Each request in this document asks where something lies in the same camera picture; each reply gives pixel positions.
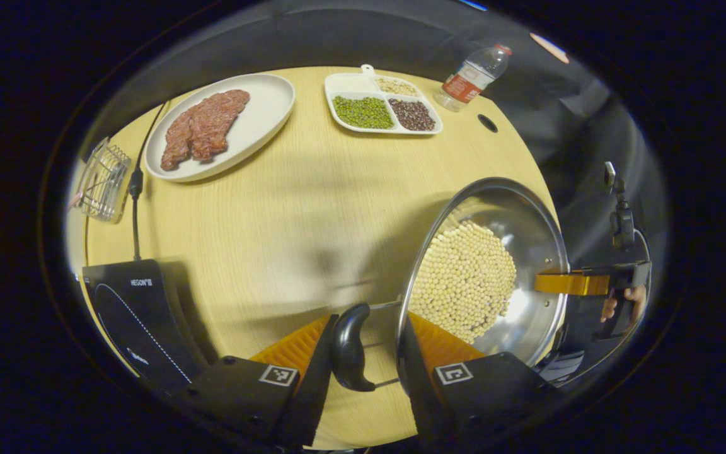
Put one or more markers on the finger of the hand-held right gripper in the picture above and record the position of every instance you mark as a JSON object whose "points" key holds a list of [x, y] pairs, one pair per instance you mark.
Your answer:
{"points": [[564, 284]]}

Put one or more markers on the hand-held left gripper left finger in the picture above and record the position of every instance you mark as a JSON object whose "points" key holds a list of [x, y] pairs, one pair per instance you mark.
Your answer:
{"points": [[306, 397]]}

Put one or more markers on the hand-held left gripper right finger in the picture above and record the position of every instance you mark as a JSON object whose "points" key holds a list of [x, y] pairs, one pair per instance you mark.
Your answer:
{"points": [[423, 403]]}

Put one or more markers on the black induction cooktop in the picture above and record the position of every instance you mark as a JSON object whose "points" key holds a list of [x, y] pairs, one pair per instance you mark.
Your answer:
{"points": [[136, 328]]}

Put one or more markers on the pile of soybeans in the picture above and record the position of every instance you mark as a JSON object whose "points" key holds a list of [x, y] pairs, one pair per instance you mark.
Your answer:
{"points": [[464, 277]]}

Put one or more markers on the clear water bottle red label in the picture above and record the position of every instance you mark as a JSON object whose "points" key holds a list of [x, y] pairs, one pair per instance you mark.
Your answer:
{"points": [[470, 79]]}

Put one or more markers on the pile of dark red beans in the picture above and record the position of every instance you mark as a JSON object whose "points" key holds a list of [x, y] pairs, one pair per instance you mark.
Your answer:
{"points": [[412, 115]]}

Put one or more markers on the pile of pale beans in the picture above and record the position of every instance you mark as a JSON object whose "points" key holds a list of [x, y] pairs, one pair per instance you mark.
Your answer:
{"points": [[396, 86]]}

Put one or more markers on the pile of green beans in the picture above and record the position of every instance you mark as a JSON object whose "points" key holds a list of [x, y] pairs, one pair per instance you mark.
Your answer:
{"points": [[363, 112]]}

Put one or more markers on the white oval plate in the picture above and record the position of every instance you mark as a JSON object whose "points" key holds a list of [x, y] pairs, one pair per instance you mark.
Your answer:
{"points": [[262, 107]]}

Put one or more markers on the white divided dish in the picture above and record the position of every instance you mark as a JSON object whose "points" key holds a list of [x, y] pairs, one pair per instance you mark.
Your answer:
{"points": [[350, 82]]}

